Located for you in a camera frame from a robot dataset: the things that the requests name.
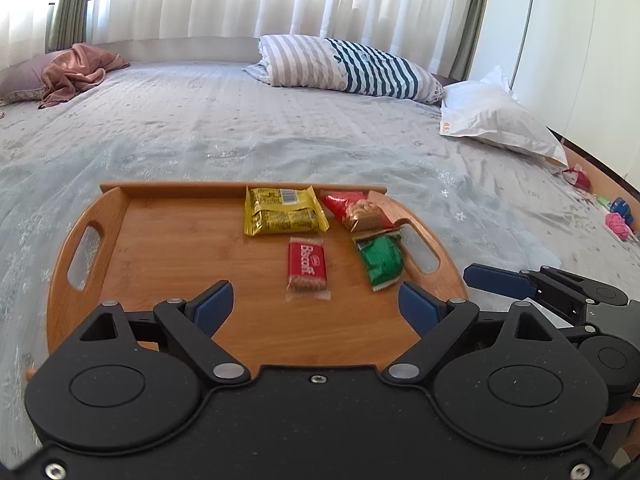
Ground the green snack packet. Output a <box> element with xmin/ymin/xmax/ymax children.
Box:
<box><xmin>352</xmin><ymin>230</ymin><xmax>405</xmax><ymax>292</ymax></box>

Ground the red Biscoff packet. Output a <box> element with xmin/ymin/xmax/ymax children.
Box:
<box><xmin>285</xmin><ymin>237</ymin><xmax>331</xmax><ymax>300</ymax></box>

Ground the yellow snack packet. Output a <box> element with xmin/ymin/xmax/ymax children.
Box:
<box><xmin>243</xmin><ymin>186</ymin><xmax>330</xmax><ymax>236</ymax></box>

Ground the red cashew nut packet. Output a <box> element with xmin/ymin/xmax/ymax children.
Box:
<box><xmin>320</xmin><ymin>192</ymin><xmax>395</xmax><ymax>233</ymax></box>

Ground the person's hand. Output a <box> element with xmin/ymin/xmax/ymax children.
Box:
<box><xmin>602</xmin><ymin>400</ymin><xmax>640</xmax><ymax>425</ymax></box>

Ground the pink toy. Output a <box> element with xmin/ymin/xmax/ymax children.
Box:
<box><xmin>605</xmin><ymin>212</ymin><xmax>632</xmax><ymax>242</ymax></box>

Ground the blue toy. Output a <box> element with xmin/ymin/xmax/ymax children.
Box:
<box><xmin>597</xmin><ymin>196</ymin><xmax>634</xmax><ymax>226</ymax></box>

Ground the red tissue pack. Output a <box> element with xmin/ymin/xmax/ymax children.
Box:
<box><xmin>561</xmin><ymin>165</ymin><xmax>591</xmax><ymax>192</ymax></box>

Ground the wooden serving tray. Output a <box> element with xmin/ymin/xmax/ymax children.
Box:
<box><xmin>25</xmin><ymin>181</ymin><xmax>469</xmax><ymax>380</ymax></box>

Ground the white pillow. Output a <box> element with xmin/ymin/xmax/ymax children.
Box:
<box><xmin>440</xmin><ymin>65</ymin><xmax>568</xmax><ymax>167</ymax></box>

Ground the light blue bedspread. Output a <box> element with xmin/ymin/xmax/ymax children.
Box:
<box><xmin>1</xmin><ymin>63</ymin><xmax>639</xmax><ymax>466</ymax></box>

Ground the green curtain right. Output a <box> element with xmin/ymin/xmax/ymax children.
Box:
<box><xmin>449</xmin><ymin>0</ymin><xmax>487</xmax><ymax>81</ymax></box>

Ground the green curtain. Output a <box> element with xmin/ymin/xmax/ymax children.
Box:
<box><xmin>449</xmin><ymin>0</ymin><xmax>487</xmax><ymax>81</ymax></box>
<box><xmin>48</xmin><ymin>0</ymin><xmax>89</xmax><ymax>51</ymax></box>

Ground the pink crumpled cloth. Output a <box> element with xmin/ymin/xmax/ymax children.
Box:
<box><xmin>39</xmin><ymin>44</ymin><xmax>130</xmax><ymax>108</ymax></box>

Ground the striped pillow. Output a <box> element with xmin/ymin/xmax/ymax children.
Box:
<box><xmin>245</xmin><ymin>35</ymin><xmax>444</xmax><ymax>105</ymax></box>

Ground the purple pillow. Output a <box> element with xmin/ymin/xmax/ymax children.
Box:
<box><xmin>1</xmin><ymin>51</ymin><xmax>62</xmax><ymax>106</ymax></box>

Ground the white sheer curtain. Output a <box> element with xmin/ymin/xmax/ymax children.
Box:
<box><xmin>1</xmin><ymin>0</ymin><xmax>470</xmax><ymax>73</ymax></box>

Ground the green curtain left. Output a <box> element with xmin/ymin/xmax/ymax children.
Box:
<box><xmin>48</xmin><ymin>0</ymin><xmax>89</xmax><ymax>51</ymax></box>

